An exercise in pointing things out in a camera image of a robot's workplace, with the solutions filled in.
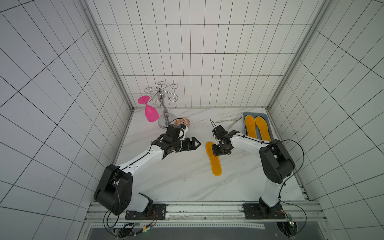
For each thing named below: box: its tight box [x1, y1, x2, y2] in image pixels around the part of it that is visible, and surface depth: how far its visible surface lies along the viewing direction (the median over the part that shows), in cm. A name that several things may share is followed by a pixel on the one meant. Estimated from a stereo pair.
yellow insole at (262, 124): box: [255, 116, 271, 141], surface depth 107 cm
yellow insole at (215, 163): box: [205, 141, 222, 177], surface depth 91 cm
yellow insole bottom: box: [244, 115, 257, 139], surface depth 108 cm
